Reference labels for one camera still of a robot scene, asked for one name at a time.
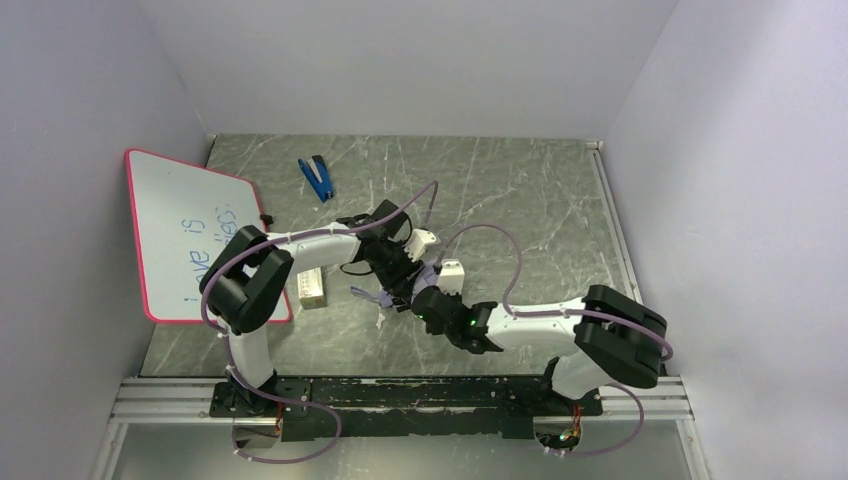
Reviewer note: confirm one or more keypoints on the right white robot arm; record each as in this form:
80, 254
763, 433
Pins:
600, 338

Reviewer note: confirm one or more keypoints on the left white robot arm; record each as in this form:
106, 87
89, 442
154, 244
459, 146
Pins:
243, 286

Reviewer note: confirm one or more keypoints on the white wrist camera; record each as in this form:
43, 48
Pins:
450, 277
419, 240

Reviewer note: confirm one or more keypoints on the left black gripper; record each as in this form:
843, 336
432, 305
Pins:
395, 284

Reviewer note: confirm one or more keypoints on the small beige box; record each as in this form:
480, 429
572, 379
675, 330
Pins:
310, 289

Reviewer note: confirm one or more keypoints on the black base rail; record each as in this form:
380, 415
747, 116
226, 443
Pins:
319, 407

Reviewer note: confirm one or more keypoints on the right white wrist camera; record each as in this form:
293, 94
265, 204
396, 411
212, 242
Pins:
450, 277

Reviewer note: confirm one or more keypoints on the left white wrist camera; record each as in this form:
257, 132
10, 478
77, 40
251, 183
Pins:
419, 240

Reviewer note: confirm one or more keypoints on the blue stapler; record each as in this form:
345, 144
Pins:
316, 173

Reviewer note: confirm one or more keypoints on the lavender folding umbrella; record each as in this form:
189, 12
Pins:
427, 277

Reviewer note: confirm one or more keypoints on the pink framed whiteboard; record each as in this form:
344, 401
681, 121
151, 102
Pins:
183, 217

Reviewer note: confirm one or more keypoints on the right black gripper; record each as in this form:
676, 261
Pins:
424, 302

